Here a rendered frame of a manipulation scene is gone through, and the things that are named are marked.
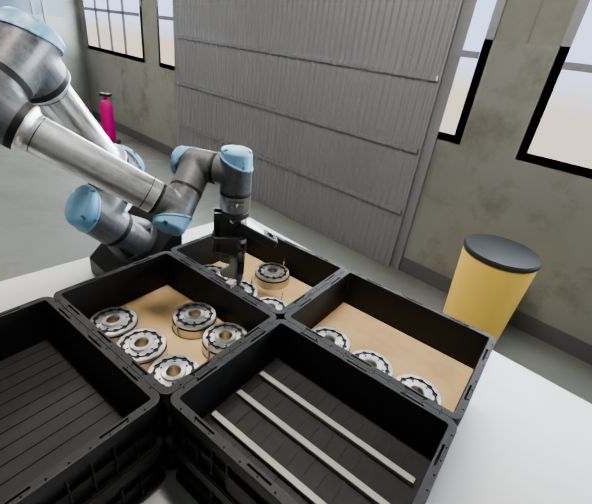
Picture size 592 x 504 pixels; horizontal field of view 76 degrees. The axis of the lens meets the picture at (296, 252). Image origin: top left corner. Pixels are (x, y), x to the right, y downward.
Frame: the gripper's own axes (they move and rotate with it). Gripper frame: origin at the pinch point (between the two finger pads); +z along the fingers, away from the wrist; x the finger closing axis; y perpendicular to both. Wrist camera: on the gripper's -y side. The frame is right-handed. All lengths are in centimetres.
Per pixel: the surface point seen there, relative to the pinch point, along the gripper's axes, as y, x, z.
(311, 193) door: -79, -218, 56
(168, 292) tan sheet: 19.0, -0.7, 5.2
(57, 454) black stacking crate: 32, 44, 5
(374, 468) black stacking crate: -20, 53, 5
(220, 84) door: -1, -326, -12
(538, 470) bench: -63, 51, 18
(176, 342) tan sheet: 15.4, 19.0, 5.3
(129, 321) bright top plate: 26.0, 14.4, 2.4
